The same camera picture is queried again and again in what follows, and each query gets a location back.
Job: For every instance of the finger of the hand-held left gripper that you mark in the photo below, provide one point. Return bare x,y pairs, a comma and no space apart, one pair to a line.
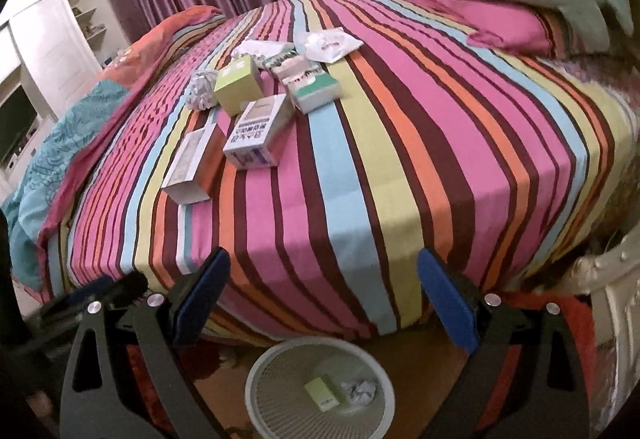
90,293

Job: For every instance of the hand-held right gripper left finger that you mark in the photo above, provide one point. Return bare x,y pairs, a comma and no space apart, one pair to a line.
202,291

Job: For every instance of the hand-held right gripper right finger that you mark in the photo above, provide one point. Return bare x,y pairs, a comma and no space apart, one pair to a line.
445,299

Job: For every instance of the white mesh waste basket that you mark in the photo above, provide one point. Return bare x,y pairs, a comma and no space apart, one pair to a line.
280,399

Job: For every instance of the white paper ball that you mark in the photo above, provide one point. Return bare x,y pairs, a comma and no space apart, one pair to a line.
202,89

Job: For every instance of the large green box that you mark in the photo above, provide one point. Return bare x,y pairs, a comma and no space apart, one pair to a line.
237,81

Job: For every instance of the white plastic packet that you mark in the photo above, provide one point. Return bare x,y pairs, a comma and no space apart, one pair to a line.
327,44

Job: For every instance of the crinkled paper scrap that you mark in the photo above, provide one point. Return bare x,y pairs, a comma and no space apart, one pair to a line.
360,391

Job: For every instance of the white and orange open box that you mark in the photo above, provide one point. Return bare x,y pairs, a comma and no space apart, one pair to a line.
187,164

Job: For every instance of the striped bed sheet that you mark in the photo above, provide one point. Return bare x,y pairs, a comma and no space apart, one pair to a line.
400,169

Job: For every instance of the orange and teal quilt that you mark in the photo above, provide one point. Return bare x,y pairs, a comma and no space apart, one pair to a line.
65,144

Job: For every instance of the small green box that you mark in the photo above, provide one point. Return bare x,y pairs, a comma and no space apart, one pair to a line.
324,394

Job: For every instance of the white printed box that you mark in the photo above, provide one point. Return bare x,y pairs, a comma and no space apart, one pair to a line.
255,134

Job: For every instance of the white bed footboard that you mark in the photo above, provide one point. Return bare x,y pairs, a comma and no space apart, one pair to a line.
615,279

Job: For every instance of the television screen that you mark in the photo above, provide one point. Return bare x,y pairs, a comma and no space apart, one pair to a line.
15,124

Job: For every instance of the green and white box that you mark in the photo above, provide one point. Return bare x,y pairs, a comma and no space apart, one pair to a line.
315,94

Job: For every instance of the white wardrobe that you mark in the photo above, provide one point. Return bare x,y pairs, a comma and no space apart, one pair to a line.
50,49

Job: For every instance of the crumpled white wrapper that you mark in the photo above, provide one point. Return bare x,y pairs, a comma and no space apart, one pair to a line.
260,50

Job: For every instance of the large pink pillow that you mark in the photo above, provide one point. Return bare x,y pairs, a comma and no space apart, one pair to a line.
500,24

